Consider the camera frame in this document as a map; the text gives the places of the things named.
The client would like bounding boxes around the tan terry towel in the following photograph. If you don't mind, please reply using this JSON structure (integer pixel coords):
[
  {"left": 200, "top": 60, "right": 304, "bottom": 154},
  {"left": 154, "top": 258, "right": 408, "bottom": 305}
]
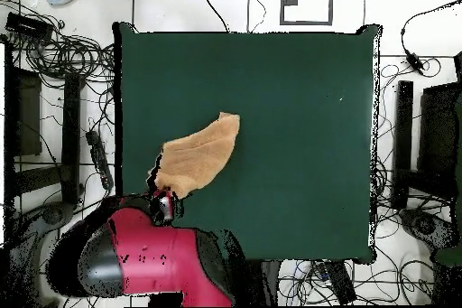
[{"left": 153, "top": 111, "right": 241, "bottom": 200}]

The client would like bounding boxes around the black power strip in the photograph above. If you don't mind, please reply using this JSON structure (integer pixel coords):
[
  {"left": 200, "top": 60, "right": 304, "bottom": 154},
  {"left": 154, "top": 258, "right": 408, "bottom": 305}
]
[
  {"left": 85, "top": 129, "right": 115, "bottom": 191},
  {"left": 313, "top": 260, "right": 358, "bottom": 305}
]

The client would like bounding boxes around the grey stand base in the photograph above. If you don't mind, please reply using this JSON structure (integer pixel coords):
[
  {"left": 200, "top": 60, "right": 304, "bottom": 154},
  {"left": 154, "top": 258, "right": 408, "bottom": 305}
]
[
  {"left": 6, "top": 201, "right": 75, "bottom": 307},
  {"left": 398, "top": 208, "right": 459, "bottom": 251}
]

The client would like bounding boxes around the dark green table cloth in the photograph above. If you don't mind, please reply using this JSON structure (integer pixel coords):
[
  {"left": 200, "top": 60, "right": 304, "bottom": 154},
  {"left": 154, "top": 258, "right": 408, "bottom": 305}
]
[{"left": 111, "top": 21, "right": 383, "bottom": 265}]

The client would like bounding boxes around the black rectangular box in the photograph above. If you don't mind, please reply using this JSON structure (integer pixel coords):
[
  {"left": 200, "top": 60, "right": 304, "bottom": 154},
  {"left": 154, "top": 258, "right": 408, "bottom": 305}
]
[{"left": 5, "top": 12, "right": 55, "bottom": 41}]

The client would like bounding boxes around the black power adapter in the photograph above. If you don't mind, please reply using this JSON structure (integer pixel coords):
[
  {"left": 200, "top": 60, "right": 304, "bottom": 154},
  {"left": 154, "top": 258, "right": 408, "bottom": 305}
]
[{"left": 404, "top": 51, "right": 425, "bottom": 76}]

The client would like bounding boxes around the dark green fabric bundle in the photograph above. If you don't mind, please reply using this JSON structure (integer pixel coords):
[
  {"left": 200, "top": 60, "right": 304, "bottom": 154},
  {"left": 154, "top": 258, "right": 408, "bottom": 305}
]
[{"left": 433, "top": 245, "right": 462, "bottom": 268}]

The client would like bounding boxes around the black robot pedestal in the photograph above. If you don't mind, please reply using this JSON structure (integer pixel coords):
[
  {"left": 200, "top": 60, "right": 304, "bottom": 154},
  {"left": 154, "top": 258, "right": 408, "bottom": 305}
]
[{"left": 230, "top": 259, "right": 282, "bottom": 307}]

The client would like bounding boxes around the thick black cable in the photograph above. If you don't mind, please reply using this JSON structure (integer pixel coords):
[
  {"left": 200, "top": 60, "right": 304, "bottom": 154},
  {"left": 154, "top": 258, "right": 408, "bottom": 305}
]
[{"left": 191, "top": 0, "right": 231, "bottom": 33}]

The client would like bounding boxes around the thin black cable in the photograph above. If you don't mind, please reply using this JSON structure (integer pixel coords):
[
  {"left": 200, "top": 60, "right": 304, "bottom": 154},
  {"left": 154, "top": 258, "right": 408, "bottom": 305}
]
[{"left": 250, "top": 0, "right": 267, "bottom": 33}]

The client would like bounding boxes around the grey square floor frame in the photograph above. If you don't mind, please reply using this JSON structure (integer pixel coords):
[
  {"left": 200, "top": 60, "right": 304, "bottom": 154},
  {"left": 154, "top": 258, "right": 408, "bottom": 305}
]
[{"left": 279, "top": 0, "right": 334, "bottom": 26}]

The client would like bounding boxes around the black adapter cable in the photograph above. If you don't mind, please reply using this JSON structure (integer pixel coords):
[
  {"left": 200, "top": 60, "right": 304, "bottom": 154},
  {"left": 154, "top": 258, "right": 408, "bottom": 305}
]
[{"left": 399, "top": 0, "right": 462, "bottom": 56}]

